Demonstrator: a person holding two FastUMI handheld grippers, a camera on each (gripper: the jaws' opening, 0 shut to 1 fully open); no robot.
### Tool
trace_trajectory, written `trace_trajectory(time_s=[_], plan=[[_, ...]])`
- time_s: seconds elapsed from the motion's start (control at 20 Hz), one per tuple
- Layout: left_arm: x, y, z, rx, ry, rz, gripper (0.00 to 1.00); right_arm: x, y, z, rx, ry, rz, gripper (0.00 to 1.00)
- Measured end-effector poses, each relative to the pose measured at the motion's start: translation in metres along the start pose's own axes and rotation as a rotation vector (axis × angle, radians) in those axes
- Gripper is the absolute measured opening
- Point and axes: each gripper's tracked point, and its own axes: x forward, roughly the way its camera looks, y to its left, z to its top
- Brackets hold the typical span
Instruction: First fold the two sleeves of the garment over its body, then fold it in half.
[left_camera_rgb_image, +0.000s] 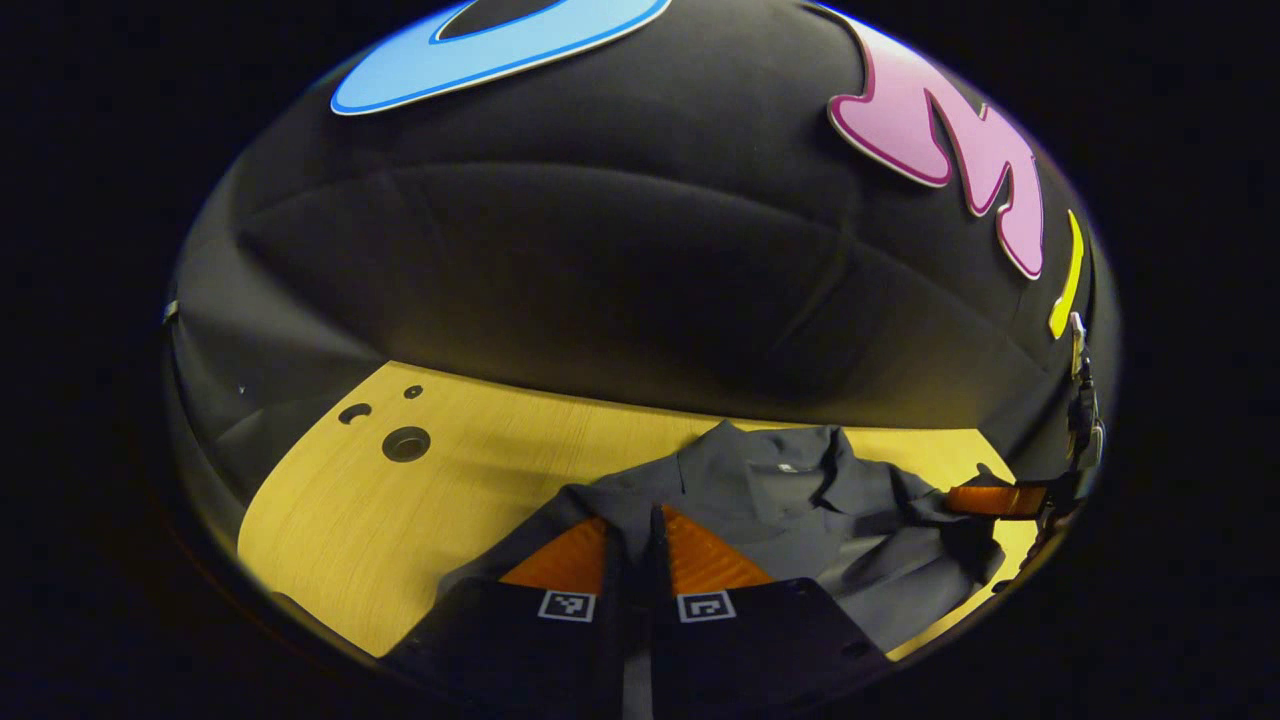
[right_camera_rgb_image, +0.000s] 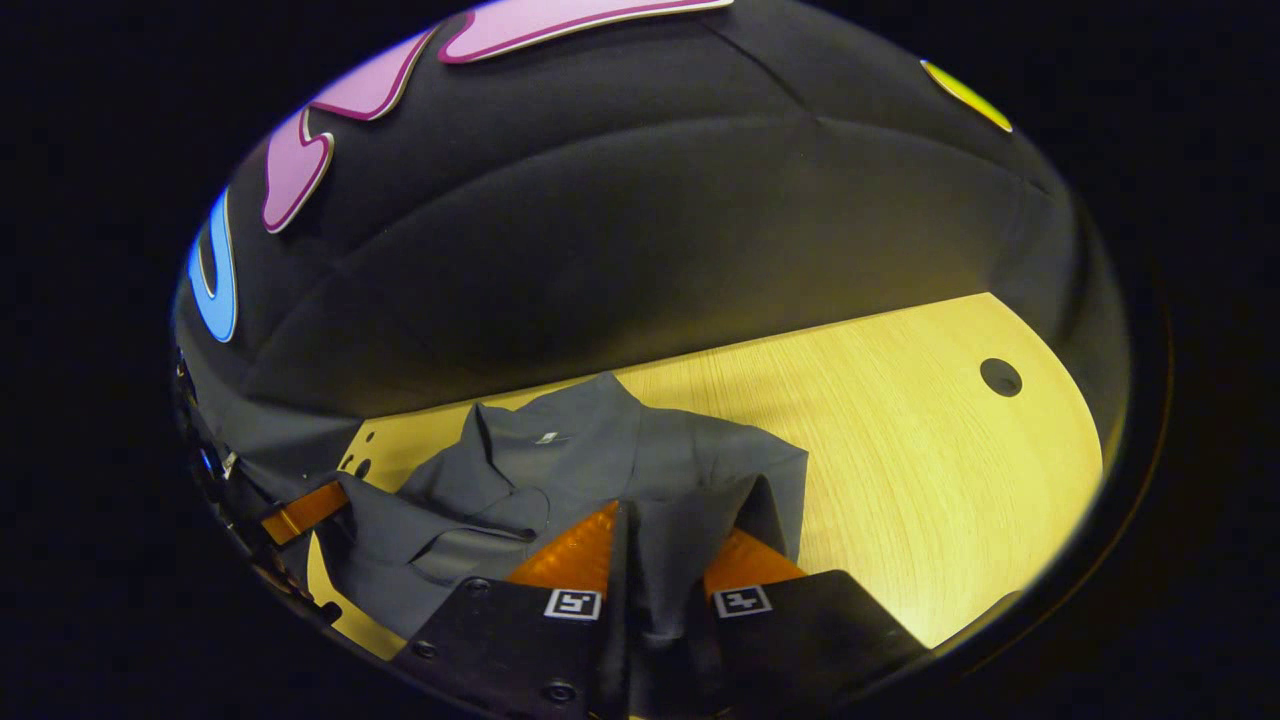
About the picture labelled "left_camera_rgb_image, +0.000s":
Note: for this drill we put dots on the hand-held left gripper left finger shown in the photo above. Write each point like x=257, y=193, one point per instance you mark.
x=615, y=640

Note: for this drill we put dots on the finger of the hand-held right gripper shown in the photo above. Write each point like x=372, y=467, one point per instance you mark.
x=995, y=500

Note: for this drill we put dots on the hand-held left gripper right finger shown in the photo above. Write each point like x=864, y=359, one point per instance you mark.
x=662, y=640

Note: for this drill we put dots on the grey long-sleeved shirt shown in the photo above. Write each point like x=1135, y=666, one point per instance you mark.
x=800, y=520

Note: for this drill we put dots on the small metal clip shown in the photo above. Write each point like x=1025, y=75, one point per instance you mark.
x=170, y=311

